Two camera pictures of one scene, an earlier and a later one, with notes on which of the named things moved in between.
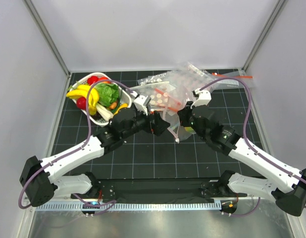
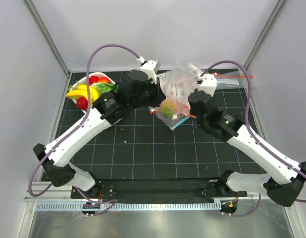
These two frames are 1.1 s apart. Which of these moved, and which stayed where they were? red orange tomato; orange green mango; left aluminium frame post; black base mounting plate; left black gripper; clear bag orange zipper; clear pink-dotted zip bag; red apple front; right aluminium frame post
Moved: orange green mango; left black gripper; clear pink-dotted zip bag
Stayed: red orange tomato; clear bag orange zipper; right aluminium frame post; left aluminium frame post; red apple front; black base mounting plate
